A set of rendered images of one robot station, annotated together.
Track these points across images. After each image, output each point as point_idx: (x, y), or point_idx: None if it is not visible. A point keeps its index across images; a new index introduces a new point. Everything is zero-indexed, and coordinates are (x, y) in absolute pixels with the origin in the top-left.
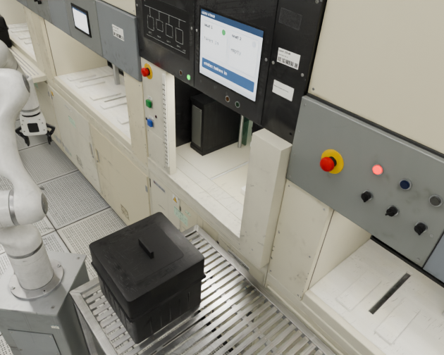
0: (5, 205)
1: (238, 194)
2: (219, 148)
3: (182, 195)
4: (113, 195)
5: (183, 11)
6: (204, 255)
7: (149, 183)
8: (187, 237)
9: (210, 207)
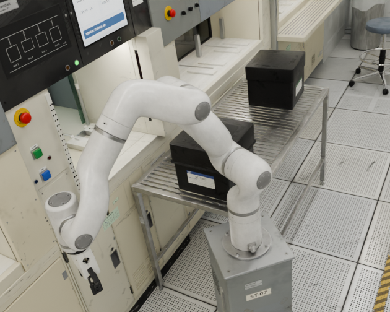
0: (247, 150)
1: None
2: None
3: None
4: None
5: (53, 7)
6: (164, 170)
7: (64, 262)
8: (150, 184)
9: (124, 161)
